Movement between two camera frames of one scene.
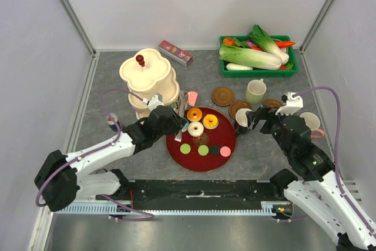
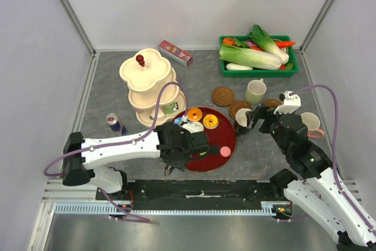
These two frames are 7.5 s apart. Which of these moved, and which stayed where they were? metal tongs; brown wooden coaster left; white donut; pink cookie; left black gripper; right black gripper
Moved: left black gripper; metal tongs
Stayed: white donut; right black gripper; brown wooden coaster left; pink cookie
